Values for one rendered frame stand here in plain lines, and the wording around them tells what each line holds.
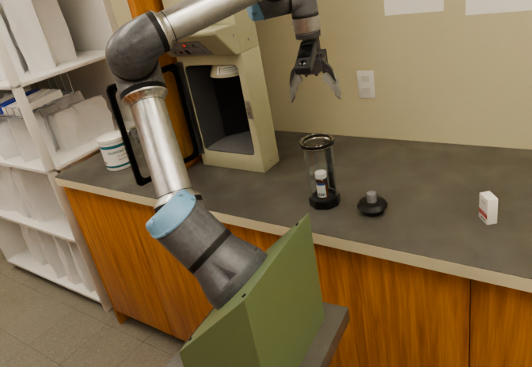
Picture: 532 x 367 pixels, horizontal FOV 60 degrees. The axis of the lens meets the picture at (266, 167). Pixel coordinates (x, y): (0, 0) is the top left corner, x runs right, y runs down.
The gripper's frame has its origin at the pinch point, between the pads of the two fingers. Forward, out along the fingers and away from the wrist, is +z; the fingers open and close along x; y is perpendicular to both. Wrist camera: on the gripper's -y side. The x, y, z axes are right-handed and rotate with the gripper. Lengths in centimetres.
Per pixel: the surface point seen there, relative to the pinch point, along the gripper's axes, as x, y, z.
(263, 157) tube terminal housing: 29.7, 22.2, 28.3
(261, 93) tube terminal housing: 27.9, 28.4, 4.8
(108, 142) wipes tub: 102, 25, 20
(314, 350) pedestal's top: -9, -60, 35
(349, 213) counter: -7.7, -6.6, 34.7
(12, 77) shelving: 148, 30, -11
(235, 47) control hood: 30.4, 19.0, -14.9
